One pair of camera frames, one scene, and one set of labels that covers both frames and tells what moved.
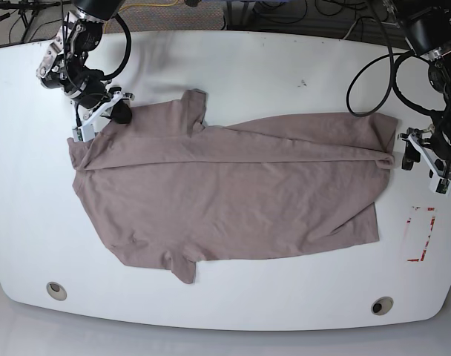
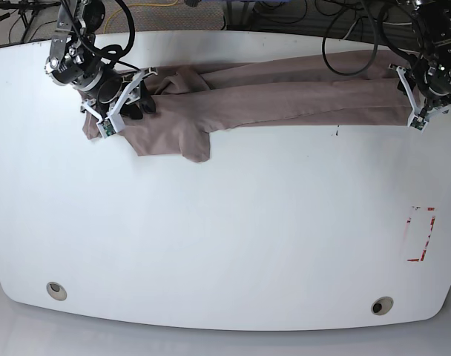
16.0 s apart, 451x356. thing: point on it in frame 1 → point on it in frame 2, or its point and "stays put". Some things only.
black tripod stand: [27, 10] stays put
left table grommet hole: [56, 291] stays put
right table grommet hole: [382, 305] stays put
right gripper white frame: [438, 182] → [420, 119]
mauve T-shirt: [165, 189] → [357, 89]
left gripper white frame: [86, 133] → [114, 122]
